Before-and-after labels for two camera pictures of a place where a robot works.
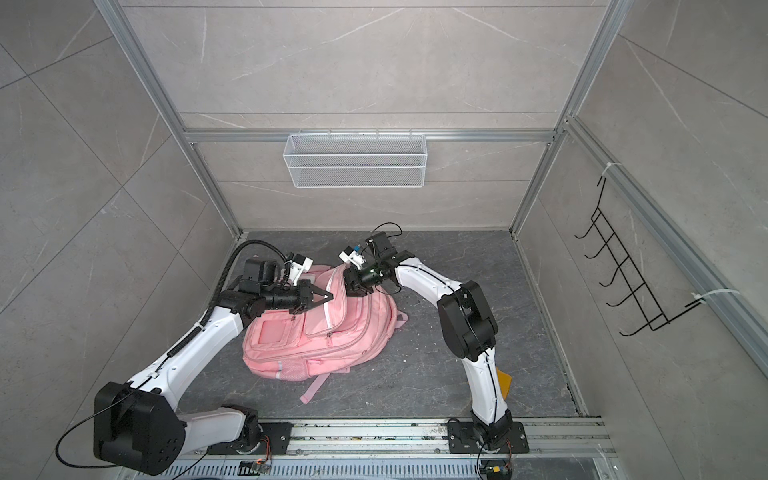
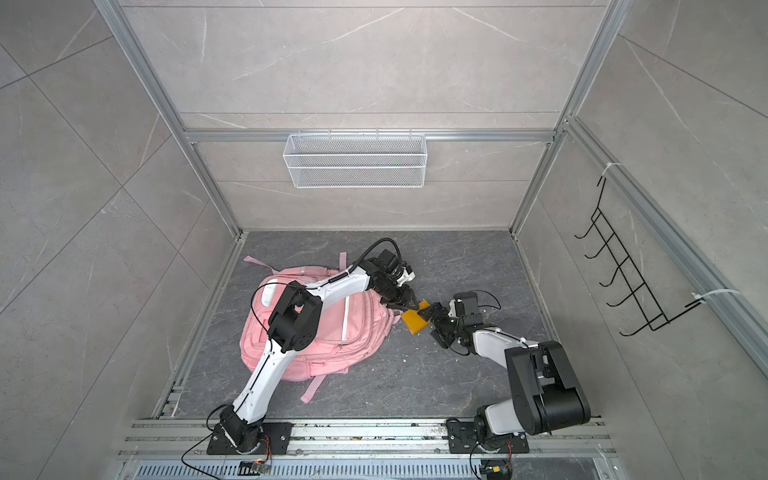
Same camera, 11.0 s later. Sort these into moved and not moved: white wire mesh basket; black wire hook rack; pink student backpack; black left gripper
Moved: black left gripper
Not moved: pink student backpack; white wire mesh basket; black wire hook rack
